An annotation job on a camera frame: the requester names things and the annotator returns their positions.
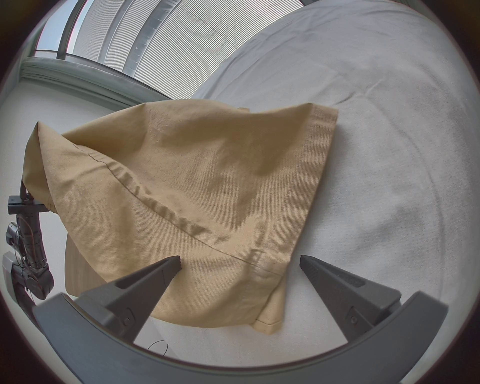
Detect tan shorts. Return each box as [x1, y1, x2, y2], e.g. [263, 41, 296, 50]
[23, 101, 339, 335]

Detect bed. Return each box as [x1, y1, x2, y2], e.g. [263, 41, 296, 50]
[64, 0, 480, 372]

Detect grey-green curtain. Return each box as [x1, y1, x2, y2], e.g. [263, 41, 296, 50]
[20, 56, 177, 113]

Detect window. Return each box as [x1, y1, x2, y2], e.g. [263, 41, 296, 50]
[35, 0, 312, 109]

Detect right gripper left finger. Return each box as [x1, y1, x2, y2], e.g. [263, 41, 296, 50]
[77, 256, 183, 343]

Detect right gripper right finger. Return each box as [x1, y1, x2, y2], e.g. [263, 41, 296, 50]
[299, 254, 402, 343]

